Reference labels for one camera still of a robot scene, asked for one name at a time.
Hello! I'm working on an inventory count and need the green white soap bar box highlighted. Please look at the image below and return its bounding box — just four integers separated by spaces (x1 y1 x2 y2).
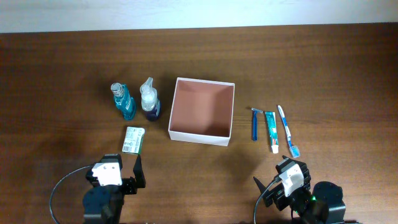
122 126 146 155

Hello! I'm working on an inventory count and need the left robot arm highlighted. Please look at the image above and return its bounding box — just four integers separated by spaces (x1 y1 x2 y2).
83 154 146 224

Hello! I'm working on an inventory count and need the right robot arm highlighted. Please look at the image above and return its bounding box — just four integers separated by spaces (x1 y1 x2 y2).
253 156 346 223

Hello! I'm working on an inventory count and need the white open cardboard box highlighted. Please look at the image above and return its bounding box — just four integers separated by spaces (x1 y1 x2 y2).
168 77 235 146

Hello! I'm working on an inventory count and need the blue white toothbrush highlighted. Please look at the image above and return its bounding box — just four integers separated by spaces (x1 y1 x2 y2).
277 105 300 158

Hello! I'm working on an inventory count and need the dark blue pump soap bottle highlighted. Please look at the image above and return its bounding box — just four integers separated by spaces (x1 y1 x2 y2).
140 77 161 121

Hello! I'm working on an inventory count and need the teal toothpaste tube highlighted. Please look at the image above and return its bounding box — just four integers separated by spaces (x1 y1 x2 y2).
265 111 279 154

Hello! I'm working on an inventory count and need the blue disposable razor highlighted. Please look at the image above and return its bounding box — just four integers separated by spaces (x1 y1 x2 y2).
251 108 263 141

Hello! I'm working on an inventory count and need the teal mouthwash bottle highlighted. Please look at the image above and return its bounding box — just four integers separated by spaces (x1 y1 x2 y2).
111 83 136 120

